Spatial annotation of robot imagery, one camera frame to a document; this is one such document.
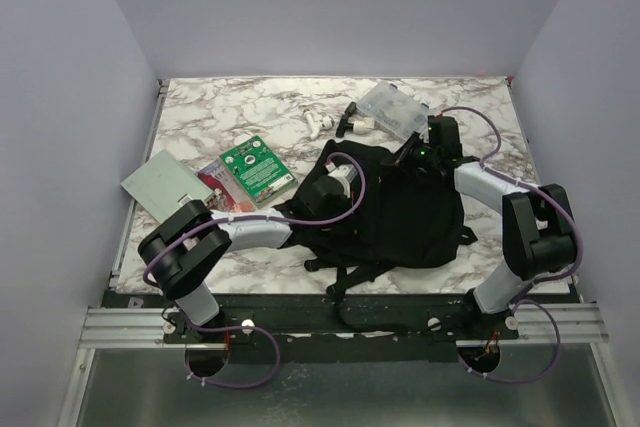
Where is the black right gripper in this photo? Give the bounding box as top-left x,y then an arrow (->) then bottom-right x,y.
383,131 -> 441,179

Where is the black student backpack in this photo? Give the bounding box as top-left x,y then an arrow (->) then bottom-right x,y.
290,140 -> 477,335

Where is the grey-green notebook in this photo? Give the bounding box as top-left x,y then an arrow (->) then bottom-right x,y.
121,150 -> 213,223

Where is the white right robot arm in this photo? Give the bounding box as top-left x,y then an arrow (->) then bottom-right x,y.
393,114 -> 584,339

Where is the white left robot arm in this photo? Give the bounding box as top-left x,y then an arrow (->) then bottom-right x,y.
138,164 -> 366,342

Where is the clear plastic organizer box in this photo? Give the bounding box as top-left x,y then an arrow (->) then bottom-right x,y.
356,81 -> 429,141

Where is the black and white valve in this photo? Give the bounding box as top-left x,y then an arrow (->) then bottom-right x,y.
335,102 -> 375,138

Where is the green paperback book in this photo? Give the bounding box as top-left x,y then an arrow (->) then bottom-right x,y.
220,135 -> 297,206

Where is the purple red paperback book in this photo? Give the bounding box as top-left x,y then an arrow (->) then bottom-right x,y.
197,159 -> 255,213

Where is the white plastic pipe fitting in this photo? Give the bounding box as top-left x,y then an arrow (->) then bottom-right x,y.
303,108 -> 334,140

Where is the black mounting plate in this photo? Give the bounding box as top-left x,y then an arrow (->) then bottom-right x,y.
100,292 -> 583,364

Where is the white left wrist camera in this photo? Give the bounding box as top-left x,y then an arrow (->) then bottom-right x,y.
324,162 -> 358,198

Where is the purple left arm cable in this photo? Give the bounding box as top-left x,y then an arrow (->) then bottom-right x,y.
142,151 -> 369,389

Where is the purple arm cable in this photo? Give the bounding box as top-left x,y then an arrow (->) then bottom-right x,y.
142,151 -> 369,389
434,106 -> 589,384

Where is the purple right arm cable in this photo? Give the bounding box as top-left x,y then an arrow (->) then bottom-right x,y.
434,106 -> 589,384

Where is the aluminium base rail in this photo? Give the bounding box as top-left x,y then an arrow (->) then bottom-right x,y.
80,303 -> 609,351

